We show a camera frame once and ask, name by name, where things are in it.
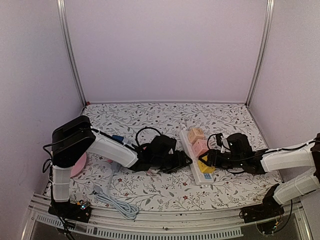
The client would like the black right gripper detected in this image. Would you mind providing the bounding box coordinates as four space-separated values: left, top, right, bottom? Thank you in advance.
198 149 244 171

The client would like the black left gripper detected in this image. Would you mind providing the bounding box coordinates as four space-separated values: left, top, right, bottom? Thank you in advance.
153 150 194 175

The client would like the yellow cube socket plug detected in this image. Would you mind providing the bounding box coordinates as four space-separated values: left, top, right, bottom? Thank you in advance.
198 165 216 174

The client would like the pink cube socket plug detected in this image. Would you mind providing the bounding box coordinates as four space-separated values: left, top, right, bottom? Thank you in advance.
192 139 208 158

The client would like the white power strip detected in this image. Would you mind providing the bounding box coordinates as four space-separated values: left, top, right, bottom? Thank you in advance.
179 127 214 187

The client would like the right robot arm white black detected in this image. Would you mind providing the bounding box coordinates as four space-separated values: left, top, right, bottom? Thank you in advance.
198 133 320 218

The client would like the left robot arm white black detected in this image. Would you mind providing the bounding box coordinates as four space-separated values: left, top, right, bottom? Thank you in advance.
43 115 193 217

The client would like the beige cube socket plug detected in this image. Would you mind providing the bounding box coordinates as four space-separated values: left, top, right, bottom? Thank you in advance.
187 128 205 144

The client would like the dark blue cube socket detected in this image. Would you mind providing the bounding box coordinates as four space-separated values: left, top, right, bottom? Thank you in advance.
112 135 124 143

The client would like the floral patterned table mat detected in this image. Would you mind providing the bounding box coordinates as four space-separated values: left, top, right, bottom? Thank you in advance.
69 103 282 212

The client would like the grey-blue power strip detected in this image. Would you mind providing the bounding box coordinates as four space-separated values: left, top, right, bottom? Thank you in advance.
110 141 131 173

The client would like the pink saucer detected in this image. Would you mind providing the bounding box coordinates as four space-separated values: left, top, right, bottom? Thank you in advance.
70 152 87 178

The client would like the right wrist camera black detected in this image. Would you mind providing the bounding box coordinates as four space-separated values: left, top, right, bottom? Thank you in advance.
215 133 230 153

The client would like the front aluminium rail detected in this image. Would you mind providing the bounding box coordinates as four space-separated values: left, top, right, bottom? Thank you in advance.
21 194 313 240

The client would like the grey coiled power cable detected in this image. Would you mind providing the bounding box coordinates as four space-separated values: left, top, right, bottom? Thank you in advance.
92 169 140 221

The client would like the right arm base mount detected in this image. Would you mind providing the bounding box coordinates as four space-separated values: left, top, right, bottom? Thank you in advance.
239 184 285 223

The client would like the right aluminium frame post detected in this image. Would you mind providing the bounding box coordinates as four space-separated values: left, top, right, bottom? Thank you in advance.
245 0 275 109

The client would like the aluminium frame post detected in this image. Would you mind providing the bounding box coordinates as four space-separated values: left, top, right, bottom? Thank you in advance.
56 0 87 107
245 0 275 109

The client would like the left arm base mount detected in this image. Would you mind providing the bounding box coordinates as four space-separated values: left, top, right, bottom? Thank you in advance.
48 198 92 223

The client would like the left aluminium frame post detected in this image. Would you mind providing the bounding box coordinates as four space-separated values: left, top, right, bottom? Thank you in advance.
56 0 87 107

